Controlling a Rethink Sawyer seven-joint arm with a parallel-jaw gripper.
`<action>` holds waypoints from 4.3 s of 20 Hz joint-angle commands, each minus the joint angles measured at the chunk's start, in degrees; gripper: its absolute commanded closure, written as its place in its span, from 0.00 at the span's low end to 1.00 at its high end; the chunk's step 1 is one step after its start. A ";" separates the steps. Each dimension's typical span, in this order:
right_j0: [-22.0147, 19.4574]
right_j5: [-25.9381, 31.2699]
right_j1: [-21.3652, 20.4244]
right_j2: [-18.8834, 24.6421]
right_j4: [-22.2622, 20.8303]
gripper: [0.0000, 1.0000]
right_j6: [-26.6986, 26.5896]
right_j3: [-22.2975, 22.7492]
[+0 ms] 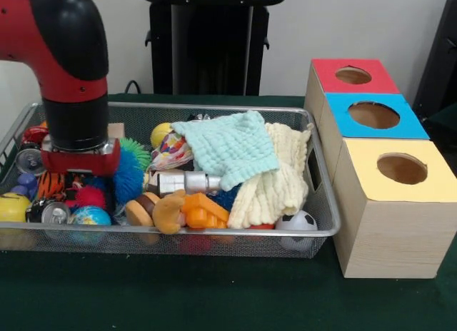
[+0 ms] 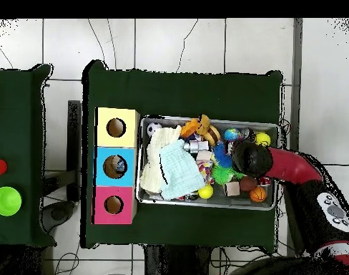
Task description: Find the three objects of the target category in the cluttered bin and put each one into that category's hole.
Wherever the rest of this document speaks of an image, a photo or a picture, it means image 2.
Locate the mint green cloth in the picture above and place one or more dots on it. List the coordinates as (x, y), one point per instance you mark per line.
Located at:
(183, 171)

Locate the cream yellow cloth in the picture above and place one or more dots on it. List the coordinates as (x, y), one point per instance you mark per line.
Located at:
(153, 163)

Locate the small wooden block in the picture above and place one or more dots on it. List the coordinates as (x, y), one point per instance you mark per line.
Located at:
(232, 189)

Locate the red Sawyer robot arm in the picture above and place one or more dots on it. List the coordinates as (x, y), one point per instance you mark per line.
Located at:
(294, 166)

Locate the clear mesh bin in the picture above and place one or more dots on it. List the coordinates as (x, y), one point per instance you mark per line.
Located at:
(145, 197)

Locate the wooden box with three holes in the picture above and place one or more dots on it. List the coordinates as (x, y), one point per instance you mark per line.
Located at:
(103, 166)

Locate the small soccer ball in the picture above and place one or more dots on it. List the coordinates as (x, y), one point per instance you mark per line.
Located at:
(154, 129)

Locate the large blue spiky ball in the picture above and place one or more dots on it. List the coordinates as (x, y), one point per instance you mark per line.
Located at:
(222, 156)

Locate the plain yellow ball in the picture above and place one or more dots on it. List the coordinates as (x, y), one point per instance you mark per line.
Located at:
(206, 192)

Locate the green spiky ball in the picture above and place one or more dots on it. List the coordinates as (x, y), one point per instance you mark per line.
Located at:
(223, 175)

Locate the small brown football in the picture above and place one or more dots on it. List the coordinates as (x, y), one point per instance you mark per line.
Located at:
(248, 184)

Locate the yellow smiley ball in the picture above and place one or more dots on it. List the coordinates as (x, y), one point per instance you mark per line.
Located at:
(263, 139)

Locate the small orange basketball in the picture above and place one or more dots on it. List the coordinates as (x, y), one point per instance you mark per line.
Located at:
(258, 194)

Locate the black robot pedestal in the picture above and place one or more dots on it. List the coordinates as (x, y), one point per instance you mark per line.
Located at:
(174, 263)

